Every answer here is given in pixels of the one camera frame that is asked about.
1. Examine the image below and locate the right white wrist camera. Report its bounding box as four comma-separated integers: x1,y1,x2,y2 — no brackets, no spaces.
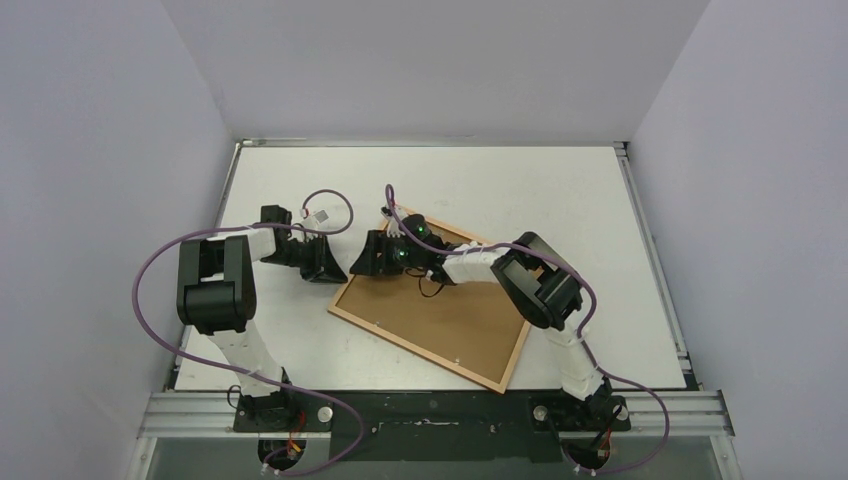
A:
380,206,407,238

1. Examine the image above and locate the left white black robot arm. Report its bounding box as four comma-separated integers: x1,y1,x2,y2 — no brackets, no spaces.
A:
176,205,347,431

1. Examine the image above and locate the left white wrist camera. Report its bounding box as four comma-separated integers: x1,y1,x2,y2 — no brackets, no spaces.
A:
300,210,329,239

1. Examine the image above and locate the brown backing board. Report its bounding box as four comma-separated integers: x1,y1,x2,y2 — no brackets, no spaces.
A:
336,218,531,386

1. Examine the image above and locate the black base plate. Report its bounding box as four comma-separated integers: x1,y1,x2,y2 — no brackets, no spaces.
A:
227,390,631,471

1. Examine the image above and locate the aluminium rail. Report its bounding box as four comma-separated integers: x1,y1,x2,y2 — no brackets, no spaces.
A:
138,391,735,439

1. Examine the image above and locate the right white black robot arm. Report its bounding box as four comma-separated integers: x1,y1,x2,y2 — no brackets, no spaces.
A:
350,214,629,429

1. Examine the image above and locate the wooden picture frame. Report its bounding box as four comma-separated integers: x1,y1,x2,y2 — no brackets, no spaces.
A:
327,206,546,395

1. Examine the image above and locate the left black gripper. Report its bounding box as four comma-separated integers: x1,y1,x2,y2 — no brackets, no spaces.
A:
261,233,348,284

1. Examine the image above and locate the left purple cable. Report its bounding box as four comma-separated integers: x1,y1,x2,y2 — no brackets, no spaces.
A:
131,188,366,479

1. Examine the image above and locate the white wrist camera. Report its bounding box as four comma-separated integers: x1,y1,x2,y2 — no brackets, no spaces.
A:
300,210,329,239
380,206,407,238

